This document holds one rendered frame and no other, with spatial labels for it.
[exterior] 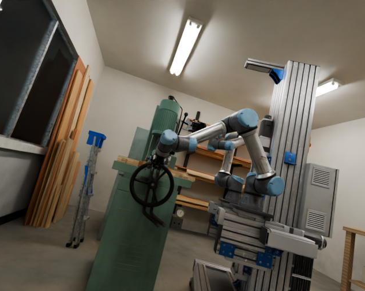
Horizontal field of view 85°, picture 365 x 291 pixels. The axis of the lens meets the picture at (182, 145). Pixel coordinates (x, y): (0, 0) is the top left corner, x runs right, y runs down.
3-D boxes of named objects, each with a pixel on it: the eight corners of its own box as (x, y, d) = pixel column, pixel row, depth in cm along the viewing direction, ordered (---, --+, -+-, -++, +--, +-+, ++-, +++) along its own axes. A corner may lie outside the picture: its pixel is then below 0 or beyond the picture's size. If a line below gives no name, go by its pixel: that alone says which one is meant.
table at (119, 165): (109, 168, 134) (112, 159, 135) (114, 168, 163) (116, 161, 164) (194, 190, 145) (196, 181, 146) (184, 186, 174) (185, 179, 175)
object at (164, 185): (123, 177, 144) (124, 171, 145) (124, 176, 164) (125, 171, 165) (176, 190, 151) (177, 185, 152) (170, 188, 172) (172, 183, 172)
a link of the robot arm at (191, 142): (190, 139, 115) (172, 136, 111) (198, 136, 104) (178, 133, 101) (189, 152, 114) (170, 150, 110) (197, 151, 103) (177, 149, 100)
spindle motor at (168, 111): (152, 131, 160) (162, 96, 166) (150, 135, 177) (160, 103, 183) (173, 138, 164) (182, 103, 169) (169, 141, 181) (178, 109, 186)
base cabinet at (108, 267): (81, 298, 129) (115, 189, 141) (97, 260, 185) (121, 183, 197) (149, 308, 137) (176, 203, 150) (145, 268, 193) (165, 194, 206)
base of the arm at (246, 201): (257, 209, 137) (260, 195, 139) (266, 213, 122) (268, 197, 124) (235, 204, 138) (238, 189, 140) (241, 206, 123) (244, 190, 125)
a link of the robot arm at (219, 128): (230, 114, 138) (166, 140, 121) (239, 110, 127) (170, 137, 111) (236, 130, 138) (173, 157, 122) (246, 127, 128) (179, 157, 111)
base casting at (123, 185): (115, 189, 142) (119, 176, 144) (121, 183, 198) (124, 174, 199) (176, 203, 150) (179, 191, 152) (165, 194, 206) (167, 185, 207)
